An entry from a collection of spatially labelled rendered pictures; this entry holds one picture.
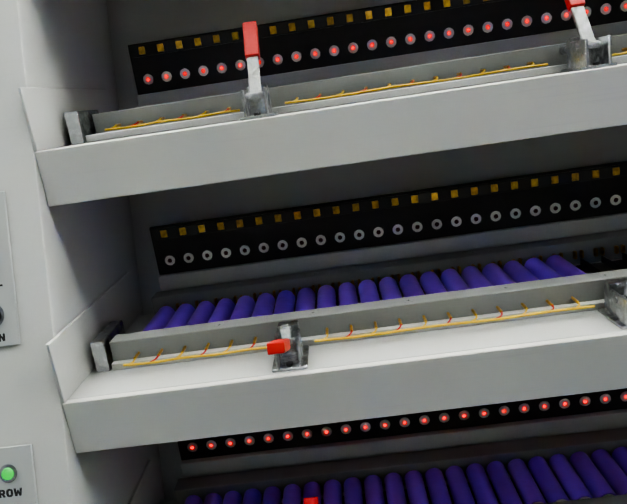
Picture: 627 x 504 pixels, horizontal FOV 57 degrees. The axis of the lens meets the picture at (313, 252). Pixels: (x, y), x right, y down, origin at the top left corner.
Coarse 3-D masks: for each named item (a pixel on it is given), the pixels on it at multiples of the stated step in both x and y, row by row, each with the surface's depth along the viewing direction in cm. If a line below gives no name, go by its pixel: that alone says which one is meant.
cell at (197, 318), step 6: (198, 306) 58; (204, 306) 57; (210, 306) 58; (198, 312) 56; (204, 312) 56; (210, 312) 57; (192, 318) 54; (198, 318) 54; (204, 318) 55; (186, 324) 54; (192, 324) 53
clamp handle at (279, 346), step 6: (282, 330) 46; (288, 330) 46; (282, 336) 46; (288, 336) 46; (270, 342) 40; (276, 342) 39; (282, 342) 39; (288, 342) 42; (270, 348) 39; (276, 348) 39; (282, 348) 39; (288, 348) 41; (270, 354) 39
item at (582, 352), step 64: (320, 256) 62; (384, 256) 62; (128, 320) 60; (512, 320) 48; (576, 320) 47; (64, 384) 46; (128, 384) 47; (192, 384) 45; (256, 384) 45; (320, 384) 45; (384, 384) 44; (448, 384) 44; (512, 384) 44; (576, 384) 44
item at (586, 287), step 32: (480, 288) 50; (512, 288) 49; (544, 288) 48; (576, 288) 48; (256, 320) 50; (288, 320) 49; (320, 320) 49; (352, 320) 49; (384, 320) 49; (416, 320) 49; (480, 320) 47; (128, 352) 50; (160, 352) 49; (224, 352) 48
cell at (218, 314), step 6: (222, 300) 58; (228, 300) 58; (216, 306) 57; (222, 306) 56; (228, 306) 57; (234, 306) 59; (216, 312) 55; (222, 312) 55; (228, 312) 56; (210, 318) 54; (216, 318) 53; (222, 318) 54; (228, 318) 55
